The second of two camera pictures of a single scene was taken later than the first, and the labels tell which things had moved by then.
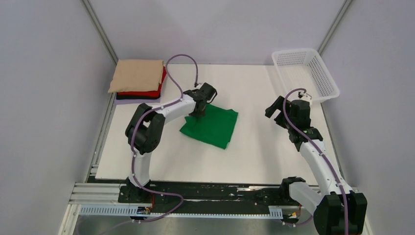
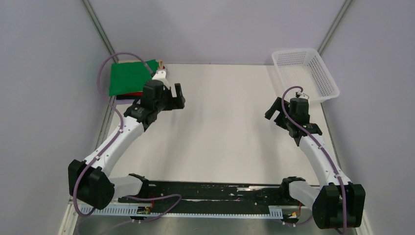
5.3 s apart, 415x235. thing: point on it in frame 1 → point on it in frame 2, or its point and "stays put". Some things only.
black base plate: x=159 y=195 stays put
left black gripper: x=197 y=114 → x=175 y=102
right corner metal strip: x=345 y=6 stays put
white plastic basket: x=303 y=68 stays put
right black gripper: x=278 y=104 stays put
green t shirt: x=216 y=128 → x=127 y=77
